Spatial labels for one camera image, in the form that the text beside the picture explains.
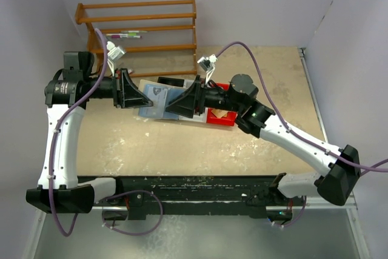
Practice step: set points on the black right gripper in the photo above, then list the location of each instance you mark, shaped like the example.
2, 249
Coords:
200, 96

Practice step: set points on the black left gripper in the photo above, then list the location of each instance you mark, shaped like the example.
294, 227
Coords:
118, 88

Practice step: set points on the silver portrait VIP card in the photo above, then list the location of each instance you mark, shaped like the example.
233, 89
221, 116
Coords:
158, 95

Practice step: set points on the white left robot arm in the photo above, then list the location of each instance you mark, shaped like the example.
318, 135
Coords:
66, 97

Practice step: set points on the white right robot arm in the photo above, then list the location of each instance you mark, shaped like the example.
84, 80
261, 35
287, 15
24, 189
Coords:
335, 169

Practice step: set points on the gold VIP cards stack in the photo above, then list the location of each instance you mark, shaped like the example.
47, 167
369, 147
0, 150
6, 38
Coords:
220, 113

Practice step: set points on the white plastic bin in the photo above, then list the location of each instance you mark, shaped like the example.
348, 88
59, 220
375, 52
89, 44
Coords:
198, 118

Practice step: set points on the black plastic bin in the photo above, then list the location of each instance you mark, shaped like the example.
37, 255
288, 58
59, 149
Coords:
171, 81

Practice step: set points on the red plastic bin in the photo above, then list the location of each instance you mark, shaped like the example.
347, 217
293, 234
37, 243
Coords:
229, 121

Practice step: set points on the pink marker pen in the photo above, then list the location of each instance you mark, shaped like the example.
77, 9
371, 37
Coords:
123, 36

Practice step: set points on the green marker pen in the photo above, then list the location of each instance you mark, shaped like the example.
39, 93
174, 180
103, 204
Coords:
133, 32

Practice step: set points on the wooden shelf rack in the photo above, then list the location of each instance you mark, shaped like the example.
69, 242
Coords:
81, 17

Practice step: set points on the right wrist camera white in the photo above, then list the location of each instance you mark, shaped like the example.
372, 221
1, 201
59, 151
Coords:
207, 63

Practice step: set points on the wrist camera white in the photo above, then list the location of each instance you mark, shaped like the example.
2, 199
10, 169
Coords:
115, 51
207, 63

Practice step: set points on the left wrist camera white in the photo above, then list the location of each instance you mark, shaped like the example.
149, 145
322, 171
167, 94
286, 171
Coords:
115, 51

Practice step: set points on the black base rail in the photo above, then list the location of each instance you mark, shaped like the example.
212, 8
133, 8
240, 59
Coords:
252, 196

